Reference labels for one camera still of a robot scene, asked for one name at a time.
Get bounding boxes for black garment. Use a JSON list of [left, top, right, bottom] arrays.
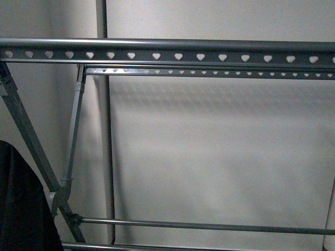
[[1, 141, 63, 250]]

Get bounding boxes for grey backdrop stand pole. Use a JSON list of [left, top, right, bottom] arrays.
[[95, 0, 116, 245]]

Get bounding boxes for grey metal drying rack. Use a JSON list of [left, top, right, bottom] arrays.
[[1, 38, 334, 250]]

